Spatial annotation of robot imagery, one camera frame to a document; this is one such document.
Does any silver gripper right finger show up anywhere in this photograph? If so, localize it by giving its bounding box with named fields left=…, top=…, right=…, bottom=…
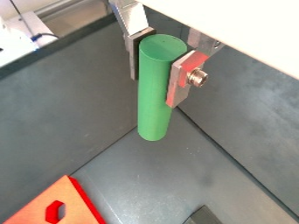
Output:
left=166, top=28, right=225, bottom=109

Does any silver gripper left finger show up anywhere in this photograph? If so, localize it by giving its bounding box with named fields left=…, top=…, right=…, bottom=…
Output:
left=109, top=0, right=155, bottom=81

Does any green round cylinder peg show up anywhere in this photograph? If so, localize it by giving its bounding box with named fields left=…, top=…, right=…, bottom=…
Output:
left=138, top=34, right=187, bottom=141

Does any red shape sorting board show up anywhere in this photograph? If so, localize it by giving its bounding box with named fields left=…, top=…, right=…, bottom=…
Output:
left=3, top=175, right=107, bottom=224

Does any dark curved holder block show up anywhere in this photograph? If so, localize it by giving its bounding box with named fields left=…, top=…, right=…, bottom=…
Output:
left=183, top=206, right=223, bottom=224

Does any white equipment with blue cable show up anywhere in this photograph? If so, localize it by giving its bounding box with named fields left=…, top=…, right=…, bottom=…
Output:
left=0, top=11, right=59, bottom=67

